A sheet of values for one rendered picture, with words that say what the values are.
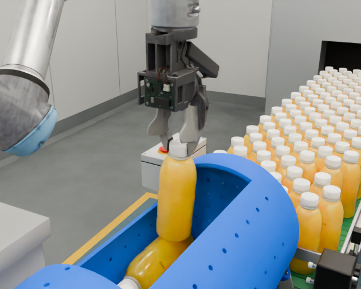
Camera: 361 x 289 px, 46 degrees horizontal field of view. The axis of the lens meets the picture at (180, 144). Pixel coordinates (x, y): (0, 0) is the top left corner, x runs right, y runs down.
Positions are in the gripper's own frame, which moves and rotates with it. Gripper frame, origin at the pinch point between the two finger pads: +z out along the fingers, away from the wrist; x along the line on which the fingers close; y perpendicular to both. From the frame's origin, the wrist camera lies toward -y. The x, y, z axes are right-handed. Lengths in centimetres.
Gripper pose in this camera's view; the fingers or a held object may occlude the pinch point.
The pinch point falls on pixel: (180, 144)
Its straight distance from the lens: 73.5
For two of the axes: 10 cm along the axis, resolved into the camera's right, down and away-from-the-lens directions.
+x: 8.6, 2.1, -4.7
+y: -5.1, 3.4, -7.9
